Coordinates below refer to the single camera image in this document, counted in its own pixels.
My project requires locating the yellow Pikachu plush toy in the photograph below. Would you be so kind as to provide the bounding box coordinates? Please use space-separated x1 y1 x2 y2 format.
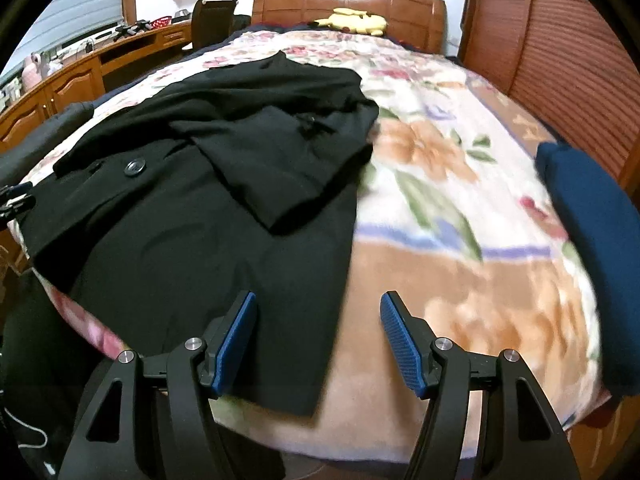
309 8 387 37

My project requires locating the grey window roller blind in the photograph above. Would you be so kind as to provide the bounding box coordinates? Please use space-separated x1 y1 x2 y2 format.
1 0 124 76

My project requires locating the folded dark grey garment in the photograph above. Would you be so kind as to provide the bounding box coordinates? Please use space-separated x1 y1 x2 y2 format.
0 102 94 186

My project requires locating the wooden bed headboard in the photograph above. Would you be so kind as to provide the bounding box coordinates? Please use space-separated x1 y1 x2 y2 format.
252 0 446 54

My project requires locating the louvered wooden wardrobe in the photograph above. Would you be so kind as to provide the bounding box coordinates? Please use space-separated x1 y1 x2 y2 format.
459 0 639 196

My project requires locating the wooden desk with cabinets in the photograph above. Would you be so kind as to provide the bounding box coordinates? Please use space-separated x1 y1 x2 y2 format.
0 21 191 152

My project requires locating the black double-breasted coat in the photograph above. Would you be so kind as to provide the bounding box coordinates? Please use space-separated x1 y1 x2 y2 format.
18 53 378 416

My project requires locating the folded navy blue garment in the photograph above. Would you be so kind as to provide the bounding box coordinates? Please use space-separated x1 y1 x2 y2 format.
535 142 639 396

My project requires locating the floral bed blanket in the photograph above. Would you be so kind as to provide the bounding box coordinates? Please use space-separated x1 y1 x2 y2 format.
6 29 614 463

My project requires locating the dark brown desk chair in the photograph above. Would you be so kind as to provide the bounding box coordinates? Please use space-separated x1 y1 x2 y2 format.
191 0 252 50

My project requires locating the red basket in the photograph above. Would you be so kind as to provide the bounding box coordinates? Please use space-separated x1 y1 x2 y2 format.
151 16 172 29

